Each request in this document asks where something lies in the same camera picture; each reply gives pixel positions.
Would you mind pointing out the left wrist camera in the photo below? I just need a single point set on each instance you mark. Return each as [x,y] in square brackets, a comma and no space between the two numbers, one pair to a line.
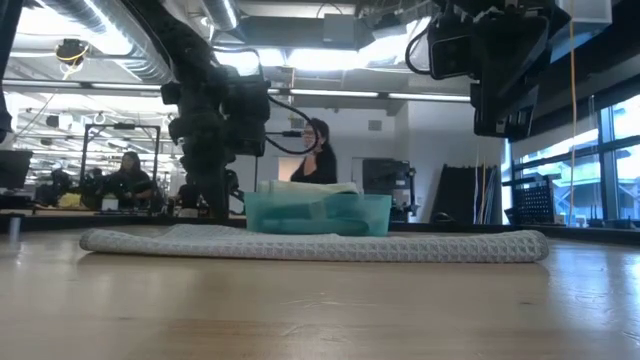
[247,120]

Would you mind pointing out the person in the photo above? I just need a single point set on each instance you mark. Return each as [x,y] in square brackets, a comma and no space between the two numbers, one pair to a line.
[317,160]
[130,182]

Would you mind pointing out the long ceiling light bar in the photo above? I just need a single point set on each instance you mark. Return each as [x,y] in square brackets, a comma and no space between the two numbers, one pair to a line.
[100,86]

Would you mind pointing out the silver ventilation duct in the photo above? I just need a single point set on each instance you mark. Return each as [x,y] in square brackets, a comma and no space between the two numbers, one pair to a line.
[100,25]

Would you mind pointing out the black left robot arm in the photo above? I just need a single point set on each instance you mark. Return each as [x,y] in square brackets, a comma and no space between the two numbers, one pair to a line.
[170,40]

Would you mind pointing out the black equipment cart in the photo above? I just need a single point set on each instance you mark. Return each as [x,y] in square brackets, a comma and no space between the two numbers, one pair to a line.
[385,185]

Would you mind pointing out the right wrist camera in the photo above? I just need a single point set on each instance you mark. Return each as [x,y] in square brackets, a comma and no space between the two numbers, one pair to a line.
[450,50]

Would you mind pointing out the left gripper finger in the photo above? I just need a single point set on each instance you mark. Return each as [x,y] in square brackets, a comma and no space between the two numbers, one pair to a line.
[210,195]
[232,185]

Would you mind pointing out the black leaning board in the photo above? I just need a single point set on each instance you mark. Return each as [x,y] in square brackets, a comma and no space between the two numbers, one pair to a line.
[460,195]

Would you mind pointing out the dark monitor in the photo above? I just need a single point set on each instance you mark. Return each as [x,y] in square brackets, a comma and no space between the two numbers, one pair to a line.
[12,170]

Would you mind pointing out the grey waffle microfiber towel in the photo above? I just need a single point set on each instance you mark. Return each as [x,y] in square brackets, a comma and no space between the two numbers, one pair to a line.
[325,245]

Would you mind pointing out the black perforated panel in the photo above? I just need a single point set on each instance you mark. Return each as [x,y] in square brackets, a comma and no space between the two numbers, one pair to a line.
[534,205]

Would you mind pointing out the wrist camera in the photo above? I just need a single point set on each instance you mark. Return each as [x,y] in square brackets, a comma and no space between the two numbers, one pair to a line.
[247,120]
[450,50]

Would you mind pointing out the teal mesh basket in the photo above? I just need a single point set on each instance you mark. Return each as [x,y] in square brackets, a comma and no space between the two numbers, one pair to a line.
[370,215]

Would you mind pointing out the white ceiling box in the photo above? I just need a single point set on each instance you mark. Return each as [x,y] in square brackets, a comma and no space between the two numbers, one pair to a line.
[585,12]

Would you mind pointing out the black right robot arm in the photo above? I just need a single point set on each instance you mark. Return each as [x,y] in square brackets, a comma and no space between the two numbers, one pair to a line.
[500,6]

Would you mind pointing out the black gantry frame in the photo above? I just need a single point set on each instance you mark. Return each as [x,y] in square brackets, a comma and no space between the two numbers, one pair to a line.
[85,150]

